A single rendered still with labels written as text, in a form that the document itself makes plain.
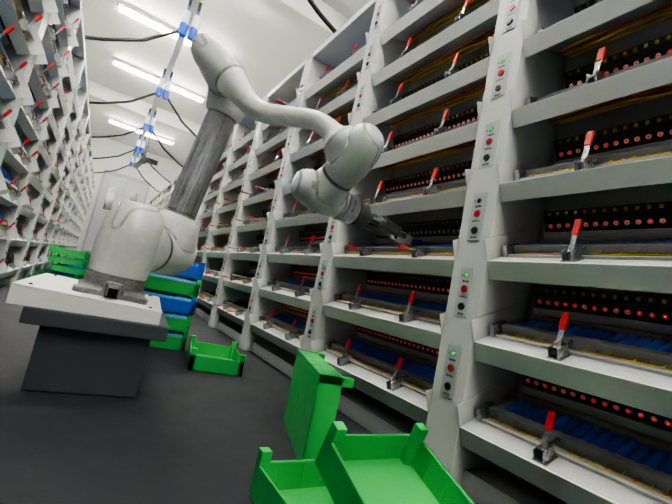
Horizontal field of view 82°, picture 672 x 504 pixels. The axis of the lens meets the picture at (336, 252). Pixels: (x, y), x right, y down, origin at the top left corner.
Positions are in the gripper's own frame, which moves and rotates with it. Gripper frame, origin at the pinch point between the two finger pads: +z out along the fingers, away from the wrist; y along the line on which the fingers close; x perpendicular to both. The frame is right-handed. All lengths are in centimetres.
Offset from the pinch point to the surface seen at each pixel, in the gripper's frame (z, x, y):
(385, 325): -1.0, -29.2, 6.2
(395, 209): -5.4, 7.6, -0.4
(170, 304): -44, -47, -85
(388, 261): -3.7, -9.8, 2.0
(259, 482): -42, -63, 35
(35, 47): -128, 34, -101
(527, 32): -11, 51, 39
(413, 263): -3.6, -10.1, 13.4
